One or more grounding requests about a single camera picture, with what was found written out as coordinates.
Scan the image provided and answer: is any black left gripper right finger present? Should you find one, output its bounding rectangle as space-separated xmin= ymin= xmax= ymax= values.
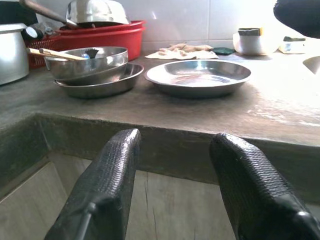
xmin=209 ymin=132 xmax=320 ymax=240

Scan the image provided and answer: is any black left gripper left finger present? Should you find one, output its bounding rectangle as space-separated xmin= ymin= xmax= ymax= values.
xmin=44 ymin=128 xmax=142 ymax=240

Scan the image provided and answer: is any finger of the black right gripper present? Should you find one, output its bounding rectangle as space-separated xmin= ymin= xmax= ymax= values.
xmin=273 ymin=0 xmax=320 ymax=40

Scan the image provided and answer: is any green scrubber on dish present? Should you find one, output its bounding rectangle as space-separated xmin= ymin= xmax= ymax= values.
xmin=283 ymin=35 xmax=307 ymax=43

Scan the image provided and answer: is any small white soap dish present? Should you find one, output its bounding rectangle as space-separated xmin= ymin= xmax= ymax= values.
xmin=278 ymin=39 xmax=307 ymax=55

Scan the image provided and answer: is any stainless steel sink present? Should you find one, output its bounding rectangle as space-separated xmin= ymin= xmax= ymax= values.
xmin=302 ymin=55 xmax=320 ymax=75

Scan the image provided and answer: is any yellow dish sponge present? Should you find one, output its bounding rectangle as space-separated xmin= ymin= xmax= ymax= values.
xmin=237 ymin=27 xmax=264 ymax=37

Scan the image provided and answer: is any white ceramic bowl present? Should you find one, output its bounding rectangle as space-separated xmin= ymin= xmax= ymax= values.
xmin=232 ymin=32 xmax=280 ymax=56

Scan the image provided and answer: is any dark green scrub pad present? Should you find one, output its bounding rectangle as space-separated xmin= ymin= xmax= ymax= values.
xmin=212 ymin=46 xmax=236 ymax=56

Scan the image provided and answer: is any crumpled white cloth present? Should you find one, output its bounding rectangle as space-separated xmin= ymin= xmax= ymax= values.
xmin=144 ymin=43 xmax=220 ymax=61

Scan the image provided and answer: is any shiny steel bowl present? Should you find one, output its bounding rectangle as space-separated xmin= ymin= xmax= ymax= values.
xmin=44 ymin=46 xmax=129 ymax=81

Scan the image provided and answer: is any red plastic basin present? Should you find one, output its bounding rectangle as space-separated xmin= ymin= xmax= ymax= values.
xmin=55 ymin=20 xmax=147 ymax=62

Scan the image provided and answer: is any red perforated plastic basket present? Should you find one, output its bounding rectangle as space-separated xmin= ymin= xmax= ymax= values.
xmin=24 ymin=34 xmax=61 ymax=70

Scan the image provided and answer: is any aluminium cooking pot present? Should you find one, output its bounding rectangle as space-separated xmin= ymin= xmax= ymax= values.
xmin=0 ymin=22 xmax=31 ymax=86

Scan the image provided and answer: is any domed steel lid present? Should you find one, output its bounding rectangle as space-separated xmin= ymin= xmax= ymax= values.
xmin=65 ymin=0 xmax=130 ymax=26

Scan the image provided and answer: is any dark ladle handle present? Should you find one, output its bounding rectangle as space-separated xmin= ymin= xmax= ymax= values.
xmin=19 ymin=0 xmax=79 ymax=29

